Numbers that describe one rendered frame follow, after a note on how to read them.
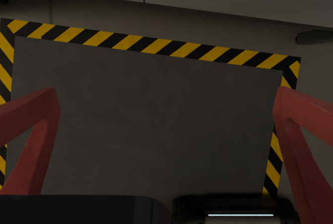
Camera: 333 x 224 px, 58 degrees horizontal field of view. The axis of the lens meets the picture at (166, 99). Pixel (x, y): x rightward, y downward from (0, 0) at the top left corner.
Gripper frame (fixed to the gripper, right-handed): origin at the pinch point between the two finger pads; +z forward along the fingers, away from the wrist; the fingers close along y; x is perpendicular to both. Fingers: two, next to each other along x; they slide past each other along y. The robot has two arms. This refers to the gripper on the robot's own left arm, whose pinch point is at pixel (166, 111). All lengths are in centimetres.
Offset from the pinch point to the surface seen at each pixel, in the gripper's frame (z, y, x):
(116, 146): 76, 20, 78
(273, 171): 71, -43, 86
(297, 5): 48, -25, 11
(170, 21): 100, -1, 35
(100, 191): 67, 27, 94
